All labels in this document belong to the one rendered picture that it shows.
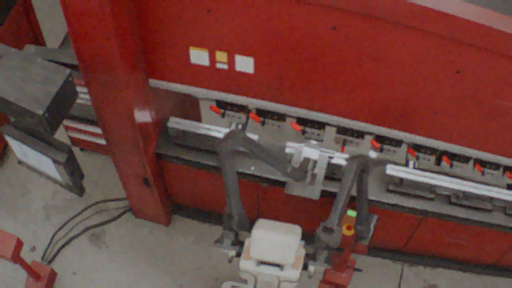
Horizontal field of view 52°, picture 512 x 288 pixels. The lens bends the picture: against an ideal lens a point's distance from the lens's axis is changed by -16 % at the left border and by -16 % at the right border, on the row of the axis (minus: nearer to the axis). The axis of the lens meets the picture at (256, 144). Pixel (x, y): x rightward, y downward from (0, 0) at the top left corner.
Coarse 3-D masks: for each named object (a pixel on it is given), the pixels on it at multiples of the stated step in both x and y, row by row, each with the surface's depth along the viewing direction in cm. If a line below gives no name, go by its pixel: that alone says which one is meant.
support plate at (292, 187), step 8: (296, 152) 324; (296, 160) 321; (320, 160) 321; (320, 168) 319; (320, 176) 317; (288, 184) 314; (296, 184) 314; (304, 184) 314; (320, 184) 314; (288, 192) 312; (296, 192) 312; (304, 192) 312; (312, 192) 312; (320, 192) 312
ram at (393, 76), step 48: (144, 0) 247; (192, 0) 241; (240, 0) 234; (288, 0) 228; (144, 48) 277; (240, 48) 261; (288, 48) 254; (336, 48) 245; (384, 48) 237; (432, 48) 227; (480, 48) 217; (240, 96) 293; (288, 96) 283; (336, 96) 274; (384, 96) 264; (432, 96) 253; (480, 96) 243; (432, 144) 285; (480, 144) 273
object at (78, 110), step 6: (72, 108) 313; (78, 108) 313; (84, 108) 313; (90, 108) 313; (72, 114) 311; (78, 114) 311; (84, 114) 311; (90, 114) 311; (72, 120) 317; (78, 120) 316; (84, 120) 316; (90, 120) 316; (96, 120) 309; (96, 126) 315
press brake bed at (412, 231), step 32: (160, 160) 348; (192, 192) 373; (224, 192) 361; (256, 192) 351; (320, 224) 368; (384, 224) 347; (416, 224) 338; (448, 224) 329; (480, 224) 320; (384, 256) 392; (416, 256) 391; (448, 256) 374; (480, 256) 358
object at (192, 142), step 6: (180, 138) 339; (186, 138) 339; (192, 138) 339; (180, 144) 338; (186, 144) 337; (192, 144) 337; (198, 144) 337; (204, 144) 337; (210, 144) 337; (204, 150) 337; (210, 150) 336; (216, 150) 335
